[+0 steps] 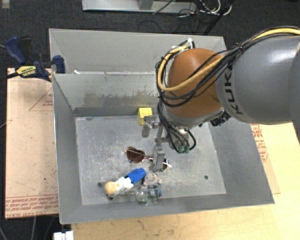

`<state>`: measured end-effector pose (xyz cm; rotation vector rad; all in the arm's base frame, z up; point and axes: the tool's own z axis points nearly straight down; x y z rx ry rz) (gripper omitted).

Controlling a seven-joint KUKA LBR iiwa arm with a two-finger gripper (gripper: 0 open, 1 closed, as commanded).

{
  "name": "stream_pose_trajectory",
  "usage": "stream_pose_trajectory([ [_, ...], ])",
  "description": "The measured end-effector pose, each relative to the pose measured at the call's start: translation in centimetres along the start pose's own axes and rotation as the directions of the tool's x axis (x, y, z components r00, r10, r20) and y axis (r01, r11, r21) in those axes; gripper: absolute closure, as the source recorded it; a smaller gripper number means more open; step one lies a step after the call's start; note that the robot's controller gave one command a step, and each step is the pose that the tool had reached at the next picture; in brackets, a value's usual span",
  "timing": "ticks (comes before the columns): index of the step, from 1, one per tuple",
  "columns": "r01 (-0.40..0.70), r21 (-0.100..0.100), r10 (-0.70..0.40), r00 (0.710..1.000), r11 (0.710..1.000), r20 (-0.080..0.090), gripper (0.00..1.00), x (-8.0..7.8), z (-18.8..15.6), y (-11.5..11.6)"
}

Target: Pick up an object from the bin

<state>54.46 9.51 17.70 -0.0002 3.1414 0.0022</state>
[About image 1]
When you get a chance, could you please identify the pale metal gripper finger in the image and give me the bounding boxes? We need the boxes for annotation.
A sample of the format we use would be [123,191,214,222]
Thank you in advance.
[149,145,166,173]
[141,115,159,138]

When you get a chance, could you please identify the yellow block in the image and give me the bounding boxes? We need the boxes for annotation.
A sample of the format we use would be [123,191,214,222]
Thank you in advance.
[137,106,154,126]

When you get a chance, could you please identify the grey smiley face disc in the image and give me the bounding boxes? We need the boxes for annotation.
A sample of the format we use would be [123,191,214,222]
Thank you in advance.
[143,172,163,187]

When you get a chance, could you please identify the brown heart-shaped sunglasses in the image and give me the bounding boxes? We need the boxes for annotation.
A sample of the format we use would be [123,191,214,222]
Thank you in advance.
[124,146,171,172]

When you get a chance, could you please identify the clear glass cup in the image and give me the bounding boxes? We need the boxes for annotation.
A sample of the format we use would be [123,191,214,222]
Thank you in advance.
[135,183,164,207]

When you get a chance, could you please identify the white and blue toy figure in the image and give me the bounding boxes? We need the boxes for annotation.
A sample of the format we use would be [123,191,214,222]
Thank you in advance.
[104,167,147,200]

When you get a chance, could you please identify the grey metal bin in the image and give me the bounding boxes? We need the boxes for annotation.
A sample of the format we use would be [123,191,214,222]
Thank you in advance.
[48,28,276,225]

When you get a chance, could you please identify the brown cardboard board, red print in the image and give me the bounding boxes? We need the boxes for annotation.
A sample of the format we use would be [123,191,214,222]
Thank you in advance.
[4,67,281,220]

